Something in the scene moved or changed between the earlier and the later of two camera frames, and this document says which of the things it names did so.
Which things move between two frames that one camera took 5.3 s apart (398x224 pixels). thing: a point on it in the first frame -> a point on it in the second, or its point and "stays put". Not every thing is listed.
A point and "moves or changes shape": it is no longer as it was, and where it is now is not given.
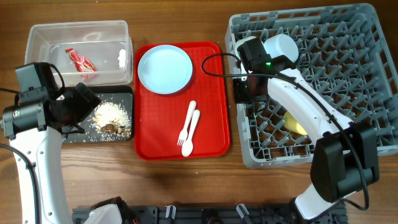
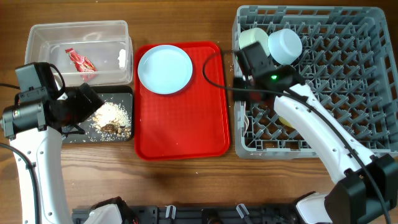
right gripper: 239,96 stays put
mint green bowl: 237,43 moves or changes shape
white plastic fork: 183,133 -> 247,122
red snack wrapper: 82,63 stays put
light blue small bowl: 280,44 moves or changes shape
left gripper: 84,107 stays put
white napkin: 122,58 stays put
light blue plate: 165,69 stays put
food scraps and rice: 111,122 stays put
